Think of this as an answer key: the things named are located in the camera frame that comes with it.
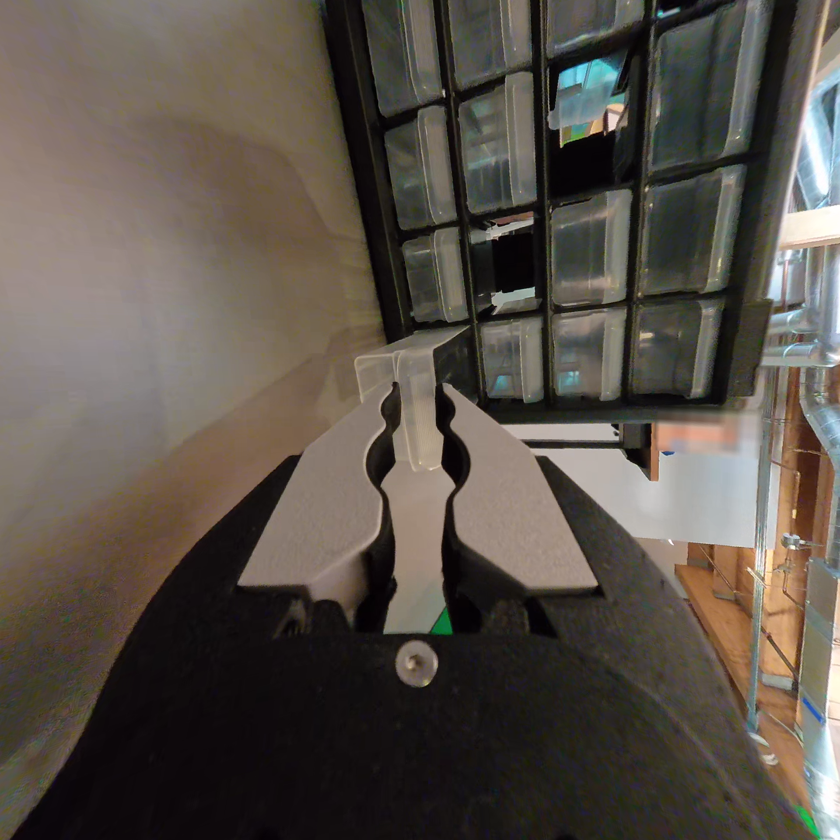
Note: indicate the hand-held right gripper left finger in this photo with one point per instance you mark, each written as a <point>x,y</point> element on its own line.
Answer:
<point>315,525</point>

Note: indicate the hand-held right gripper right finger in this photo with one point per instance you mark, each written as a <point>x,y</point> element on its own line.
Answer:
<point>518,525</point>

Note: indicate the clear plastic drawer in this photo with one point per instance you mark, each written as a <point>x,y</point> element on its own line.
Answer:
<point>417,407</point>

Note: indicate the black drawer cabinet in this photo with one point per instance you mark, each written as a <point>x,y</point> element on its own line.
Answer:
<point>354,197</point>

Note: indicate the set of small clear drawers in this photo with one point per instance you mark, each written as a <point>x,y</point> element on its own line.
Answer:
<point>590,249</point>

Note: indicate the silver ventilation duct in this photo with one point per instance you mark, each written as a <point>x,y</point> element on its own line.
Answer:
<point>823,623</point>

